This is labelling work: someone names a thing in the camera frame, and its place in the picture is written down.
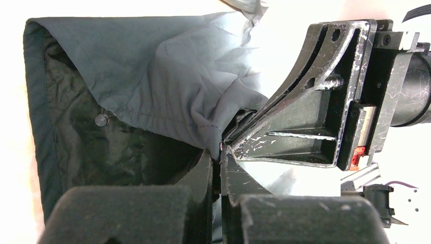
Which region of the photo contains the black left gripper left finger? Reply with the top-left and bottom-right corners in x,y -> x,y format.
39,151 -> 213,243

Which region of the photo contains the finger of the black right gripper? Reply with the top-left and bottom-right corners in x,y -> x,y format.
225,19 -> 377,168

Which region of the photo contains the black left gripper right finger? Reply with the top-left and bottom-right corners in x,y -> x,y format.
220,145 -> 389,243

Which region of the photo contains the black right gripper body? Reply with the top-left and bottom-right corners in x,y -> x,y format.
337,19 -> 430,171

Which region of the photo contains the grey gradient zip jacket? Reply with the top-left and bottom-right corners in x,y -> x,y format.
23,1 -> 282,230

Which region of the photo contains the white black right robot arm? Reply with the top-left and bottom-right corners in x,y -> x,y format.
221,19 -> 430,227

